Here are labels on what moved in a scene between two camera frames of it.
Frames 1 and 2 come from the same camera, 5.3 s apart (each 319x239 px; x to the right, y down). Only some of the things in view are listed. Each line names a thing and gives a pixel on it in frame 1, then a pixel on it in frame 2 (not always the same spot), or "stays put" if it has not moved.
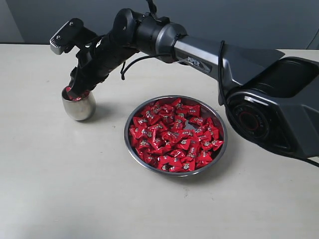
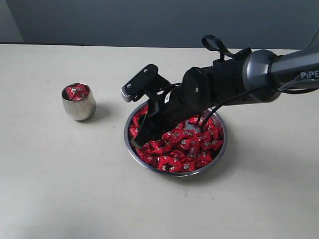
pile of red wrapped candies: (173, 137) stays put
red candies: (85, 93) stays put
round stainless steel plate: (175, 136) stays put
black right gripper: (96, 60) to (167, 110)
